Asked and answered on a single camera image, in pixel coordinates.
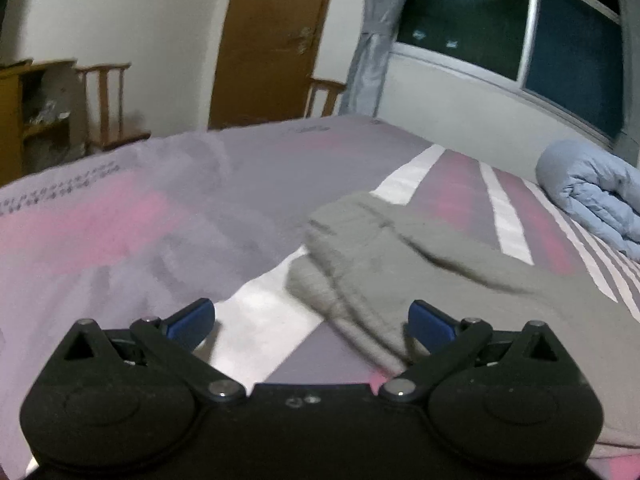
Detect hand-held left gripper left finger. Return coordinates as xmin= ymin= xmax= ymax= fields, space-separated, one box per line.
xmin=62 ymin=297 xmax=247 ymax=404

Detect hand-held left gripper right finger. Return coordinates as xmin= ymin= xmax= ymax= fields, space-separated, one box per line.
xmin=378 ymin=299 xmax=560 ymax=403

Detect grey pants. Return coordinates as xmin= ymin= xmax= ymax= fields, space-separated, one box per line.
xmin=286 ymin=191 xmax=640 ymax=448

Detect bed with striped sheet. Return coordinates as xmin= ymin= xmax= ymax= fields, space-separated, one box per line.
xmin=0 ymin=112 xmax=640 ymax=480

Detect light blue folded duvet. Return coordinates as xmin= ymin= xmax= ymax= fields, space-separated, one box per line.
xmin=535 ymin=140 xmax=640 ymax=262

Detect wooden chair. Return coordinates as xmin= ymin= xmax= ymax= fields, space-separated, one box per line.
xmin=75 ymin=62 xmax=152 ymax=155
xmin=304 ymin=76 xmax=347 ymax=119

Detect wooden shelf cabinet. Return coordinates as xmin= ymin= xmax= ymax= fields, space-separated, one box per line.
xmin=0 ymin=59 xmax=77 ymax=187

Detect grey curtain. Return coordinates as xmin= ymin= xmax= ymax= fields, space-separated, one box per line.
xmin=339 ymin=0 xmax=421 ymax=117

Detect brown wooden door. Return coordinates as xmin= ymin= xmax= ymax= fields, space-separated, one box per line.
xmin=207 ymin=0 xmax=341 ymax=131

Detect sliding glass window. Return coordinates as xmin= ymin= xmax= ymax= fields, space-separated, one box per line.
xmin=390 ymin=0 xmax=626 ymax=148

